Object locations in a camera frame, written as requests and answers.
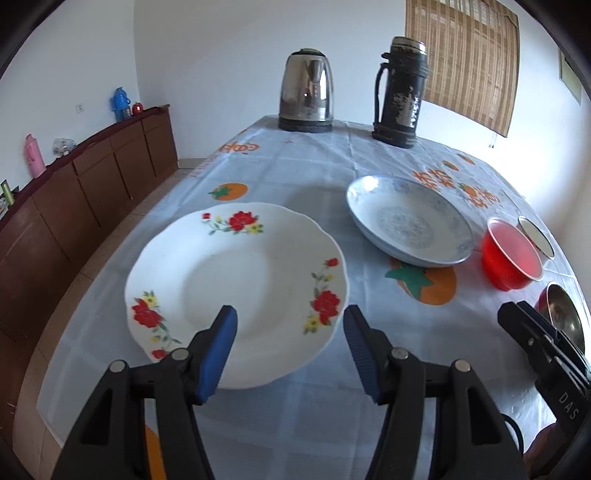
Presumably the bamboo window blind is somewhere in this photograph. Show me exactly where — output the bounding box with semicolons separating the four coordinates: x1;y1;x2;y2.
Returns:
405;0;521;138

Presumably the person's right hand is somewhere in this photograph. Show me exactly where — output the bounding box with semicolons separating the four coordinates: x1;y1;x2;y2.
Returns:
524;422;571;480

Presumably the black cable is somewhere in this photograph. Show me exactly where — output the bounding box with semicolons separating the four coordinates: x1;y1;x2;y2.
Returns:
501;413;523;457

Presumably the brown wooden sideboard cabinet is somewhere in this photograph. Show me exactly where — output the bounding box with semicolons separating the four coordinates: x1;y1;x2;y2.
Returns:
0;105;179;416

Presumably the pink thermos bottle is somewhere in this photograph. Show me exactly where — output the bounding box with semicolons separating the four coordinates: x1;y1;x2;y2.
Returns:
24;134;47;178

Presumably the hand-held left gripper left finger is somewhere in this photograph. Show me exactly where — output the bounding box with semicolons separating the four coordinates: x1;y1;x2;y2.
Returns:
51;305;238;480

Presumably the blue thermos jug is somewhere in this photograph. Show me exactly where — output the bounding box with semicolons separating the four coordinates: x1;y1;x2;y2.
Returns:
110;86;131;122

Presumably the stainless steel bowl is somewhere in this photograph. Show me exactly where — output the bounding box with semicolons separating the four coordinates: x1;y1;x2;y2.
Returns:
534;281;586;356

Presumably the white plate with red flowers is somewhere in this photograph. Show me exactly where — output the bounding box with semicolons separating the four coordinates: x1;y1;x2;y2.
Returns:
124;202;350;390

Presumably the blue patterned white plate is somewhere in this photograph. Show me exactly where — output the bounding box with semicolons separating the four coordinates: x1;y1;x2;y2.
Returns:
346;175;475;268

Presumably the stainless steel electric kettle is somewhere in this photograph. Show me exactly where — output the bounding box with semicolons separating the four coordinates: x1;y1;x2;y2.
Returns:
278;48;335;134

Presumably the white tablecloth with orange print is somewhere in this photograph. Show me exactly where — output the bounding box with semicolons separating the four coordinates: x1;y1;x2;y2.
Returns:
36;115;591;480

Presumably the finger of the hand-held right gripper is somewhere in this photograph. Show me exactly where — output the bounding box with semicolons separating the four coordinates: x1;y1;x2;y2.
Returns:
498;302;561;379
517;300;591;384

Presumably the framed wall picture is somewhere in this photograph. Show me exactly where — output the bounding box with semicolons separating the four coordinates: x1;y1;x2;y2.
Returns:
558;50;581;107

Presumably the black worn thermos flask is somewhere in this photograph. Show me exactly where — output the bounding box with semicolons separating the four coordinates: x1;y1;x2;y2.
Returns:
372;37;428;149

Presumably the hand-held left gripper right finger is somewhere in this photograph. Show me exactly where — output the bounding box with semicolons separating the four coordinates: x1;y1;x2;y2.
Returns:
342;305;529;480

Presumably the white enamel bowl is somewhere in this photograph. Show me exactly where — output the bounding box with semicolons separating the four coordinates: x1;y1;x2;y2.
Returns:
517;215;556;259

